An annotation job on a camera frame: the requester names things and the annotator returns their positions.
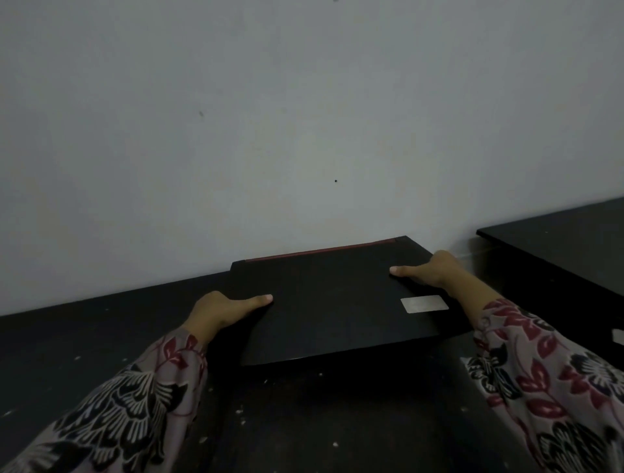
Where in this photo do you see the person's left hand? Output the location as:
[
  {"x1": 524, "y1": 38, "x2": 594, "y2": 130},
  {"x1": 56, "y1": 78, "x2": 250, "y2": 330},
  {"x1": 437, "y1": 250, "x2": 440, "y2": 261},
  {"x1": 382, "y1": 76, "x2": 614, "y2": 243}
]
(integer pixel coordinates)
[{"x1": 184, "y1": 291, "x2": 274, "y2": 347}]

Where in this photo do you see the person's right hand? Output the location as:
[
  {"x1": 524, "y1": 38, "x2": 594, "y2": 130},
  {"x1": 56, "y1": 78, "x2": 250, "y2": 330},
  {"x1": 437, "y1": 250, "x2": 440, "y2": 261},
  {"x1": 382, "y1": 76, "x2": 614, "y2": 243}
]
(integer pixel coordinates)
[{"x1": 389, "y1": 250, "x2": 470, "y2": 296}]

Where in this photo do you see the black laptop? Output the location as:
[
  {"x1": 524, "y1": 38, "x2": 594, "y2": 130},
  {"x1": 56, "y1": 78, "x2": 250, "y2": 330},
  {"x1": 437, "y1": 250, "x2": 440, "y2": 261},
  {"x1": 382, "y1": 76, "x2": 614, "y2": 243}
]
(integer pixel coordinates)
[{"x1": 230, "y1": 236, "x2": 476, "y2": 367}]

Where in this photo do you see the person's right forearm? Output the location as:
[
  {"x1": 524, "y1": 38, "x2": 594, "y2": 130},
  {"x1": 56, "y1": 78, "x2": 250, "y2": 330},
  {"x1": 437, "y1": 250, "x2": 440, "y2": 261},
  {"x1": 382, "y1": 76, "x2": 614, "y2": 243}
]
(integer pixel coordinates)
[{"x1": 447, "y1": 264, "x2": 624, "y2": 473}]

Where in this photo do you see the person's left forearm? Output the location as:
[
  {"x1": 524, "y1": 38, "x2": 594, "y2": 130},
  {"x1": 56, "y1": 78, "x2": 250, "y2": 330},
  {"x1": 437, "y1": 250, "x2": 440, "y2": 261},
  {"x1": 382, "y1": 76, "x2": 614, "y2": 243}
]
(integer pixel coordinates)
[{"x1": 0, "y1": 327, "x2": 209, "y2": 473}]

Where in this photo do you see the black side table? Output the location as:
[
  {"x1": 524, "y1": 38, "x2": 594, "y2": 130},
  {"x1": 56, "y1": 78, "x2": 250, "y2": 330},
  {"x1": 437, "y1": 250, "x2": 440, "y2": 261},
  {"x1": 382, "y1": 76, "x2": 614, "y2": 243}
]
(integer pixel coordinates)
[{"x1": 476, "y1": 196, "x2": 624, "y2": 299}]

